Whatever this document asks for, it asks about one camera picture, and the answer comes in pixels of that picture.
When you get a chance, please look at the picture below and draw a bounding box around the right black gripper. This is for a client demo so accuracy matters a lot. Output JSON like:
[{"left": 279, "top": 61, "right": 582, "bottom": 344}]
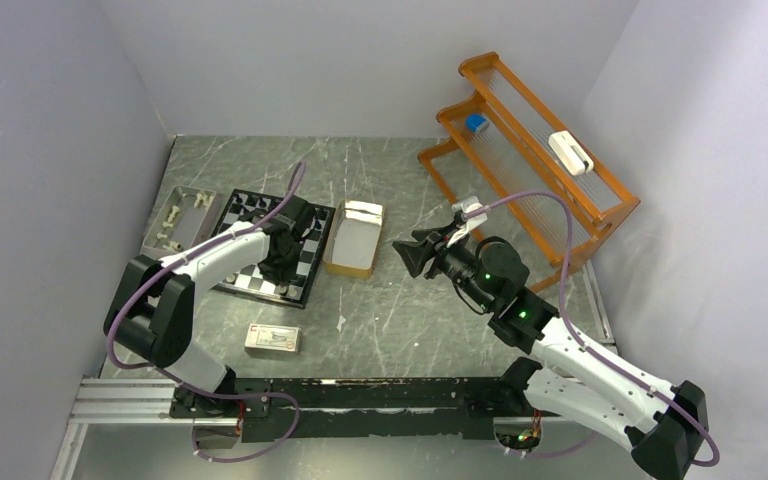
[{"left": 392, "top": 221, "right": 495, "bottom": 311}]

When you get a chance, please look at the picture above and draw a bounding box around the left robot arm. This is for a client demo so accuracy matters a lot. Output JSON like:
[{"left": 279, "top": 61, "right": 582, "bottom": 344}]
[{"left": 103, "top": 196, "right": 316, "bottom": 416}]

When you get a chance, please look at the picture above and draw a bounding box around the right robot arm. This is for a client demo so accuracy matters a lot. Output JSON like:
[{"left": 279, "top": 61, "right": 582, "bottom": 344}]
[{"left": 393, "top": 227, "right": 709, "bottom": 479}]

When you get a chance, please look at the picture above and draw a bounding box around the black white chess board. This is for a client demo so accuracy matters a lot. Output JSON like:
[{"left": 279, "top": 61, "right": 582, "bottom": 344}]
[{"left": 213, "top": 189, "right": 336, "bottom": 309}]

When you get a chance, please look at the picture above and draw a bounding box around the small printed card box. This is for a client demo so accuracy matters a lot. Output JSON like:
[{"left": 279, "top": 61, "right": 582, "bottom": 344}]
[{"left": 244, "top": 323, "right": 302, "bottom": 353}]

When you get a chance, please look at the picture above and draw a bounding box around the silver metal tin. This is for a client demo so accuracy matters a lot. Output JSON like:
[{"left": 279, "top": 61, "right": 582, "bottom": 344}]
[{"left": 140, "top": 186, "right": 221, "bottom": 259}]

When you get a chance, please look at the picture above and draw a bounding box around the orange wooden rack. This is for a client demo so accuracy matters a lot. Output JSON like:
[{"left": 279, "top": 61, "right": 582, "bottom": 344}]
[{"left": 418, "top": 52, "right": 640, "bottom": 273}]

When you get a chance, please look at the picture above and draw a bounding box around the blue small block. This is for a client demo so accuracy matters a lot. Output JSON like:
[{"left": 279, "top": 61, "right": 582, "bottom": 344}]
[{"left": 464, "top": 113, "right": 489, "bottom": 134}]

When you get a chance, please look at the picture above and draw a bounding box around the white plastic device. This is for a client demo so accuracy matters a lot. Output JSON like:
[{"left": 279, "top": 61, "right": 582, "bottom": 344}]
[{"left": 548, "top": 130, "right": 594, "bottom": 176}]

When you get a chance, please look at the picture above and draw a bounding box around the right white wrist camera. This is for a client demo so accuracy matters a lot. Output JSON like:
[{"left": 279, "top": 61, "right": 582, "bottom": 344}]
[{"left": 447, "top": 196, "right": 488, "bottom": 247}]

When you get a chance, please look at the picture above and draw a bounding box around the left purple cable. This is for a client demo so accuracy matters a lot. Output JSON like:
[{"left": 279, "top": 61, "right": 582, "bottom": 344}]
[{"left": 105, "top": 160, "right": 308, "bottom": 464}]

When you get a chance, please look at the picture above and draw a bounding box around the purple cable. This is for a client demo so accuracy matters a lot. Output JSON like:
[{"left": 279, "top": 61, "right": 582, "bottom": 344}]
[
  {"left": 460, "top": 190, "right": 722, "bottom": 468},
  {"left": 105, "top": 160, "right": 308, "bottom": 464}
]

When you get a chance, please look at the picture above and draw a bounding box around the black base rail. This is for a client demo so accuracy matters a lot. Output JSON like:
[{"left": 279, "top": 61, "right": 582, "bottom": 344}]
[{"left": 169, "top": 377, "right": 533, "bottom": 443}]

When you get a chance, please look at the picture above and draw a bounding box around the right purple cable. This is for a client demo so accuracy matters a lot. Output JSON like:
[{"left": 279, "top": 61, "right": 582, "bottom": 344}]
[{"left": 460, "top": 190, "right": 722, "bottom": 468}]

